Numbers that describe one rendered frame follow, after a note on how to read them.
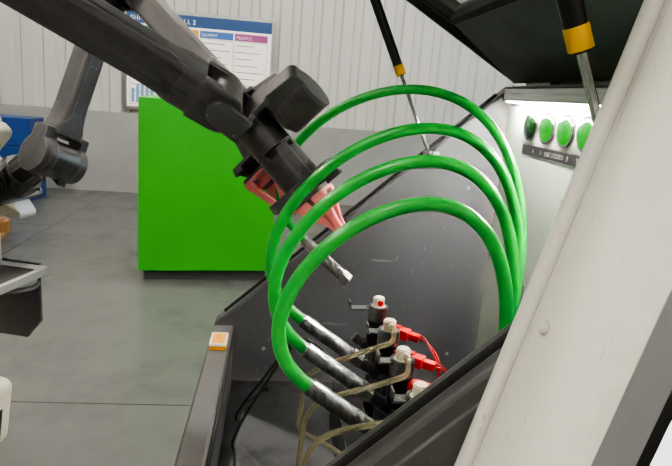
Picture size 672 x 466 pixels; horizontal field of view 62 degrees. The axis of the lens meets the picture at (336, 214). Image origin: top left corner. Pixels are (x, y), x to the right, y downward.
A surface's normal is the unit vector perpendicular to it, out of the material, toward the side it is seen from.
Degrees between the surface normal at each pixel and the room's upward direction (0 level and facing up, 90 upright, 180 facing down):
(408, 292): 90
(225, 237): 90
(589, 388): 76
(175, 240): 90
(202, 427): 0
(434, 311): 90
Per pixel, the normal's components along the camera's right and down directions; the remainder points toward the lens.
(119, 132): 0.09, 0.21
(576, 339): -0.94, -0.29
